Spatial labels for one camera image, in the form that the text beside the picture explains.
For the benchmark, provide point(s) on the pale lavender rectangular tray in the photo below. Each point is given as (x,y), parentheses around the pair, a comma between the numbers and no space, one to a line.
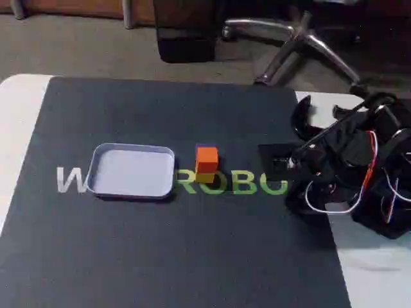
(133,171)

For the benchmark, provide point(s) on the black mat with green lettering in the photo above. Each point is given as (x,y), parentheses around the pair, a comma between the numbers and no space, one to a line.
(160,244)

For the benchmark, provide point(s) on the orange cube block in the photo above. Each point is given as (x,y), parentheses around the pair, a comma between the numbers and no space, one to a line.
(206,158)

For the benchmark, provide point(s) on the dark cabinet on floor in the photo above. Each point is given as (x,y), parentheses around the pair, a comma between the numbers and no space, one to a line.
(186,35)

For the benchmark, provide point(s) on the black table clamp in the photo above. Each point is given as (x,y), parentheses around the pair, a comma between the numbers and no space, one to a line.
(300,123)

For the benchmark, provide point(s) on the grey metal furniture leg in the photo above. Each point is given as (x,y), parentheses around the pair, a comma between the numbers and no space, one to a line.
(18,8)
(129,14)

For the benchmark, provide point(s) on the chrome office chair base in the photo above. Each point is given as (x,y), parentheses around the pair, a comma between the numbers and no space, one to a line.
(308,38)

